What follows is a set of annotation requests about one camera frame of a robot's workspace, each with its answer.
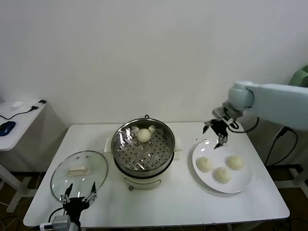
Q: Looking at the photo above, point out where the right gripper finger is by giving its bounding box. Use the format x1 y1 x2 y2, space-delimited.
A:
213 134 228 150
203 121 214 134

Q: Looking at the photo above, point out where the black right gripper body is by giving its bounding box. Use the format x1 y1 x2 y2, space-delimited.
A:
210 119 230 138

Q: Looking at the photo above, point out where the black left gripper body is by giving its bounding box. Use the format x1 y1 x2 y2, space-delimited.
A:
63 197 90 231

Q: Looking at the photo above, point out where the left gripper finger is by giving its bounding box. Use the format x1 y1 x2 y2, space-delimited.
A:
83 181 98 207
59 183 74 204

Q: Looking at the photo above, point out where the white steamed baozi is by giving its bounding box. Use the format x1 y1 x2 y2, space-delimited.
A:
136 128 152 144
196 156 214 173
227 155 244 171
213 167 232 184

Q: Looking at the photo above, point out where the round glass pot lid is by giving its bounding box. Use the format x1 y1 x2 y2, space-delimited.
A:
50 150 109 202

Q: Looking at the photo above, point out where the stainless steel steamer basket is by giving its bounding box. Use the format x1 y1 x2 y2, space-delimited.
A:
112 118 176 172

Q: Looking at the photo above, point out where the large white round plate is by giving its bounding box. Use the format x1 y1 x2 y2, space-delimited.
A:
192 139 253 194

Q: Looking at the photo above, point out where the white electric cooker base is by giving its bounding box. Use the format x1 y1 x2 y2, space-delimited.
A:
103 136 185 192

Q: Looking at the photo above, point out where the white side table with mouse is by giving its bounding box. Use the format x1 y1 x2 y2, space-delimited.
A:
0 100 49 212

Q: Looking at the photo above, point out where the blue computer mouse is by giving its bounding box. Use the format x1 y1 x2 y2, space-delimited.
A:
0 121 16 137

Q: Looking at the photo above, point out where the mint green appliance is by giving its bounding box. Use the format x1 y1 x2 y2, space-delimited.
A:
288 64 308 88

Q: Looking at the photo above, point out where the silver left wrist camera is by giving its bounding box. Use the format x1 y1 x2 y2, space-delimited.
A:
39 215 73 231

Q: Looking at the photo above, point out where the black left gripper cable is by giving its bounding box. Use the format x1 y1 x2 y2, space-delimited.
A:
48 208 65 223

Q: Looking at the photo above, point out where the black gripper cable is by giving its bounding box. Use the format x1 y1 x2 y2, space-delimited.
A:
226 108 260 133
48 208 65 223

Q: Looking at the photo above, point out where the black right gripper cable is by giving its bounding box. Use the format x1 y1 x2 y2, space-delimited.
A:
226 108 260 133

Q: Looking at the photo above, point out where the white power cable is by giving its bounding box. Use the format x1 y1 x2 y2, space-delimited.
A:
263 127 287 154

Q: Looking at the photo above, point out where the black looped cable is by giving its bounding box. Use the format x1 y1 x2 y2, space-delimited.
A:
266 125 299 167

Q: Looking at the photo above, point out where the black mouse desk cable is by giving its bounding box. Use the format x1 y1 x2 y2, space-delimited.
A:
0 104 40 120

